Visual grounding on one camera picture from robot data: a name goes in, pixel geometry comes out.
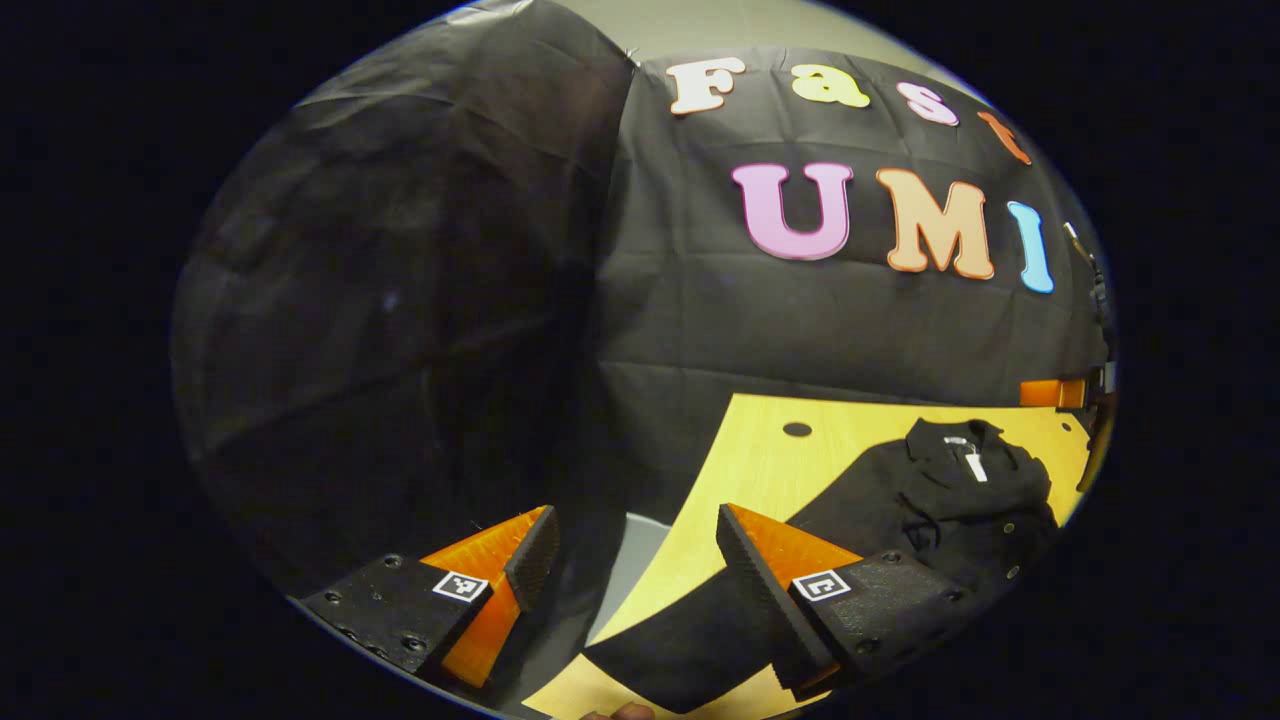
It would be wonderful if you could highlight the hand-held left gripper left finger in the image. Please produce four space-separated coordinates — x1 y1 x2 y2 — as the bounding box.
298 504 561 691

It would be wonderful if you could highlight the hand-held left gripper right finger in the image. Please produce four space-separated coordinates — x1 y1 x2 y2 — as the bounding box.
715 503 976 701

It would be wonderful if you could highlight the black button-up shirt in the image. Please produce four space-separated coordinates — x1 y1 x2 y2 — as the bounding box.
583 418 1061 715

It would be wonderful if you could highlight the black backdrop cloth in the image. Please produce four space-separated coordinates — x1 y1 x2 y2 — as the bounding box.
170 0 1116 641

